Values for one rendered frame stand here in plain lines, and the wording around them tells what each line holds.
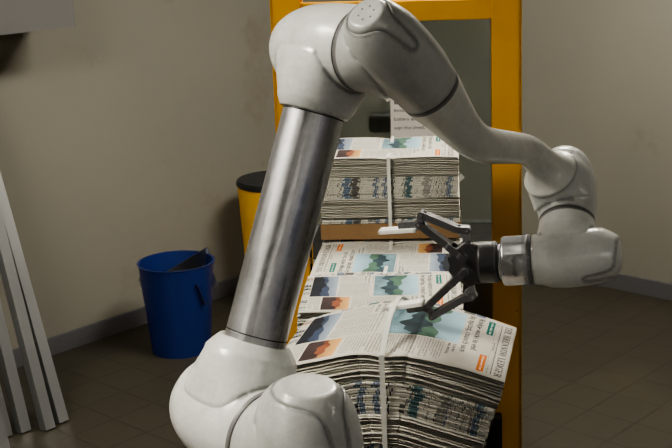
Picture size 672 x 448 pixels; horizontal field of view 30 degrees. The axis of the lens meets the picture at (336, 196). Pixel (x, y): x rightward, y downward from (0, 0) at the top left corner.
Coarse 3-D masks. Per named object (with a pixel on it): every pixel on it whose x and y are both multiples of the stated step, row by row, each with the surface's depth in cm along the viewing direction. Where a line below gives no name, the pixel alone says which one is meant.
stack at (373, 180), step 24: (360, 144) 348; (384, 144) 347; (408, 144) 346; (432, 144) 344; (336, 168) 333; (360, 168) 332; (384, 168) 331; (408, 168) 330; (432, 168) 330; (456, 168) 329; (336, 192) 334; (360, 192) 333; (384, 192) 332; (408, 192) 332; (432, 192) 332; (456, 192) 331; (336, 216) 335; (360, 216) 335; (384, 216) 334; (408, 216) 334; (456, 216) 333; (336, 240) 339; (360, 240) 338; (384, 240) 337; (408, 240) 336; (432, 240) 335; (456, 240) 335
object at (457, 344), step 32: (448, 320) 236; (480, 320) 239; (416, 352) 219; (448, 352) 221; (480, 352) 223; (416, 384) 218; (448, 384) 216; (480, 384) 215; (416, 416) 219; (448, 416) 218; (480, 416) 216
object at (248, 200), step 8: (248, 176) 615; (256, 176) 614; (264, 176) 614; (240, 184) 601; (248, 184) 598; (256, 184) 597; (240, 192) 603; (248, 192) 597; (256, 192) 594; (240, 200) 605; (248, 200) 598; (256, 200) 595; (240, 208) 607; (248, 208) 599; (256, 208) 596; (248, 216) 601; (248, 224) 602; (248, 232) 604; (248, 240) 605
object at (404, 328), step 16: (384, 304) 243; (384, 320) 234; (400, 320) 234; (416, 320) 234; (368, 336) 227; (400, 336) 226; (368, 352) 219; (400, 352) 218; (368, 368) 219; (400, 368) 218; (368, 384) 220; (400, 384) 218; (368, 400) 221; (400, 400) 219; (368, 416) 221; (400, 416) 219
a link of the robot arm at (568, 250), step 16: (560, 208) 223; (576, 208) 223; (544, 224) 222; (560, 224) 220; (576, 224) 220; (592, 224) 221; (544, 240) 219; (560, 240) 218; (576, 240) 217; (592, 240) 217; (608, 240) 217; (544, 256) 218; (560, 256) 217; (576, 256) 216; (592, 256) 216; (608, 256) 216; (544, 272) 218; (560, 272) 217; (576, 272) 217; (592, 272) 216; (608, 272) 217
